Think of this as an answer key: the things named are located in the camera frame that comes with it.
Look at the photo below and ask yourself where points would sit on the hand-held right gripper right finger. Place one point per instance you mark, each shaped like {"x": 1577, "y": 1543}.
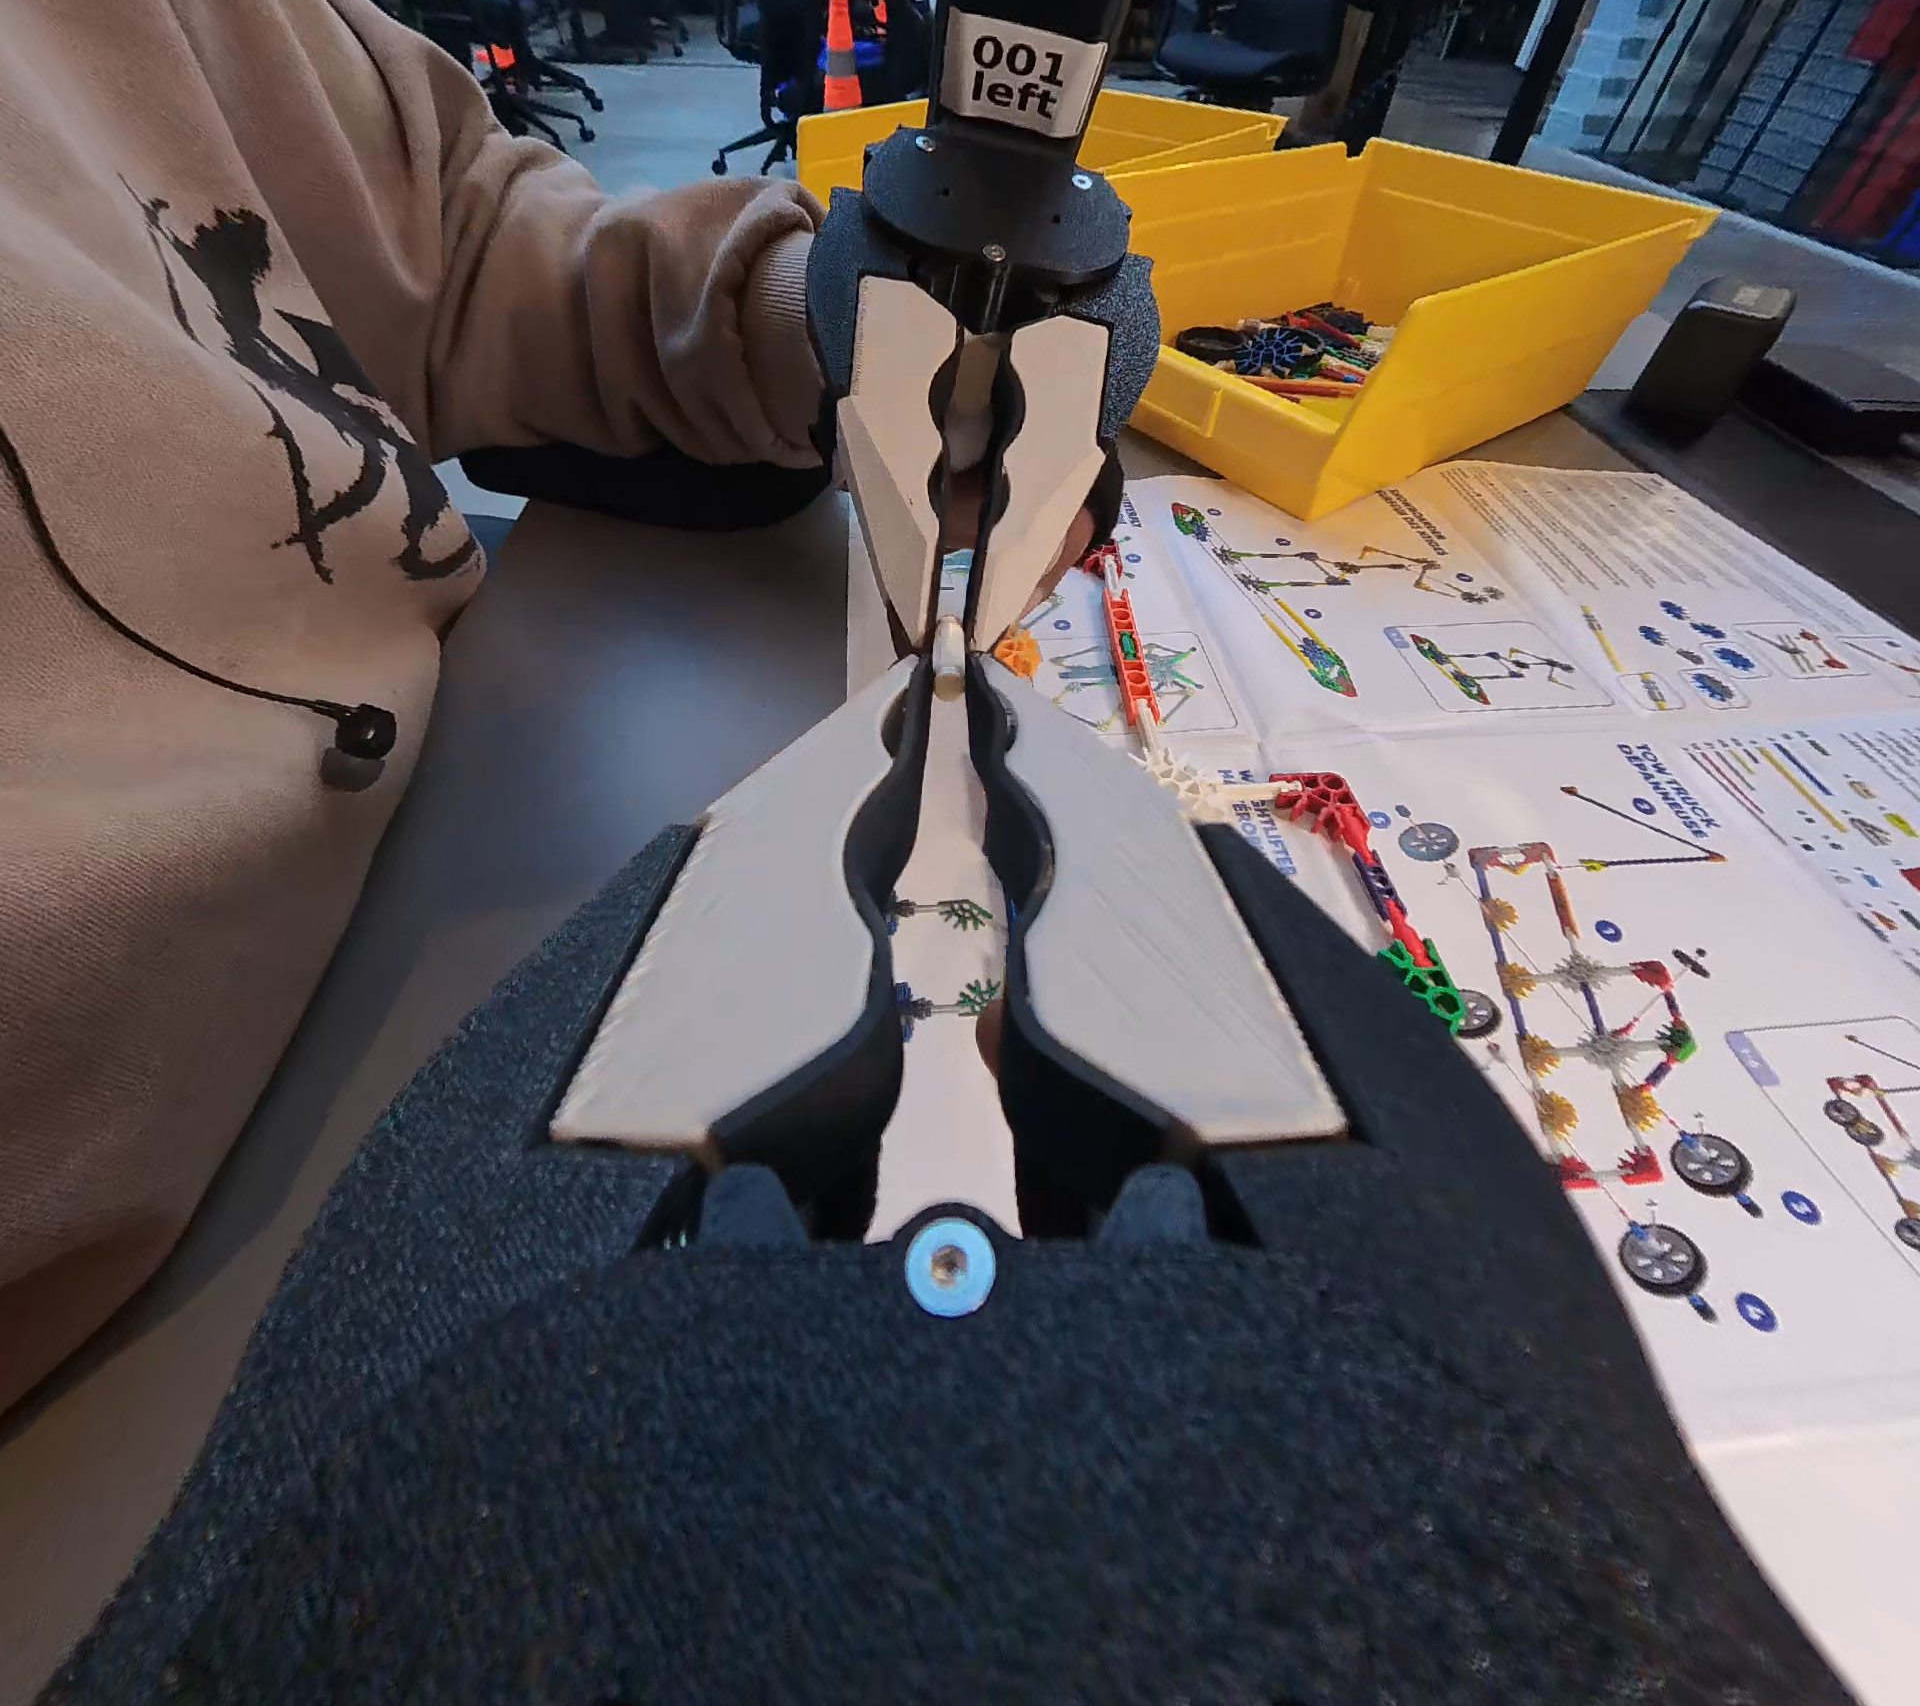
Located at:
{"x": 1187, "y": 986}

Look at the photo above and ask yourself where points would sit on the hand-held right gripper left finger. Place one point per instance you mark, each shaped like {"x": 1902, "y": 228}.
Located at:
{"x": 721, "y": 986}

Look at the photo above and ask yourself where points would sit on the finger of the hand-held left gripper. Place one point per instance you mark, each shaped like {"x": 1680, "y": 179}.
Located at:
{"x": 895, "y": 433}
{"x": 1056, "y": 433}

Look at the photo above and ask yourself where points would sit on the yellow plastic bin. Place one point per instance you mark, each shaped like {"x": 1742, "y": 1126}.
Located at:
{"x": 1500, "y": 327}
{"x": 1187, "y": 123}

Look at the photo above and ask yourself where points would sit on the colourful rod connector toy model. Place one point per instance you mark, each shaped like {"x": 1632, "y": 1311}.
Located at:
{"x": 1320, "y": 816}

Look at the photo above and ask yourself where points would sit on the pile of toy rods and connectors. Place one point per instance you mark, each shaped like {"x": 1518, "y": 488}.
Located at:
{"x": 1290, "y": 349}

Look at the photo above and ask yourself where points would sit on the person's left forearm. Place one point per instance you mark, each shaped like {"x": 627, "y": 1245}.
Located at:
{"x": 631, "y": 296}

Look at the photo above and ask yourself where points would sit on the orange traffic cone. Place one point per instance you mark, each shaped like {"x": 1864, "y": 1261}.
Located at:
{"x": 841, "y": 57}

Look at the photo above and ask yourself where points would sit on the black textured pad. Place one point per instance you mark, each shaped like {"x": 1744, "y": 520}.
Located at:
{"x": 631, "y": 493}

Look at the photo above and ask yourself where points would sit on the toy building instruction sheet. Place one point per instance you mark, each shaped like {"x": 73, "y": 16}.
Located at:
{"x": 1440, "y": 687}

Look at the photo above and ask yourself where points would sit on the black box device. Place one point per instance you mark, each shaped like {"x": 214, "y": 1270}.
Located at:
{"x": 1711, "y": 357}

